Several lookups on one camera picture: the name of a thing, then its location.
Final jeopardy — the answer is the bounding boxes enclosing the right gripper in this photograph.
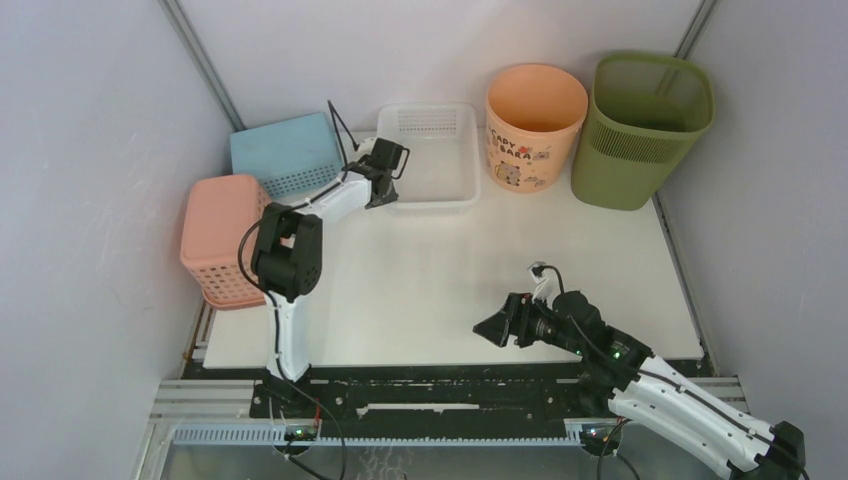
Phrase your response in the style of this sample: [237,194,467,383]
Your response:
[472,292,584,357]

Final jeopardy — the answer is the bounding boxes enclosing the clear white plastic tray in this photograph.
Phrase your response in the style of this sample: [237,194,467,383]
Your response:
[377,102,481,214]

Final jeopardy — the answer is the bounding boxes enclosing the blue plastic basket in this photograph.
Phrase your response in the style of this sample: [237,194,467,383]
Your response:
[229,113,343,198]

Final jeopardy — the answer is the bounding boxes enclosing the orange capybara bucket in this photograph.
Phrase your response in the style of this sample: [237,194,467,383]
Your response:
[485,64,588,193]

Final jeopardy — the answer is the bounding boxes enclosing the pink plastic basket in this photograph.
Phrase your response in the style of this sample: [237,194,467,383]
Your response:
[180,174,270,310]

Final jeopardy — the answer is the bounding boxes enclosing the green mesh waste bin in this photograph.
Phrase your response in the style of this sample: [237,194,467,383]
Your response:
[571,52,715,211]

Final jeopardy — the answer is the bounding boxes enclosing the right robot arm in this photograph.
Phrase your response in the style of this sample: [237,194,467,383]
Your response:
[473,291,808,479]

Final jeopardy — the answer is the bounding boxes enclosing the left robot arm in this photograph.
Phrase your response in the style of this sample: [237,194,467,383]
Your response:
[244,137,410,417]

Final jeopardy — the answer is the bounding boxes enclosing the right black cable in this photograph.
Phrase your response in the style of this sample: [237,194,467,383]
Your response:
[529,263,811,480]

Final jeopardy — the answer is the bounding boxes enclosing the black cable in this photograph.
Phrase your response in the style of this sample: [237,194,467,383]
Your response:
[237,99,359,480]
[529,263,811,480]

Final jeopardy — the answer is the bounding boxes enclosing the left black cable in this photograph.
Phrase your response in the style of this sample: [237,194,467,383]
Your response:
[237,99,359,480]

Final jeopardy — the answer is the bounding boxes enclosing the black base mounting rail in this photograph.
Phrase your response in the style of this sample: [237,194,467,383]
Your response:
[249,362,615,440]

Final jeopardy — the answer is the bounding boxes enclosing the white toothed cable duct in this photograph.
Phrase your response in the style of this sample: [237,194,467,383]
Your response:
[170,423,587,447]

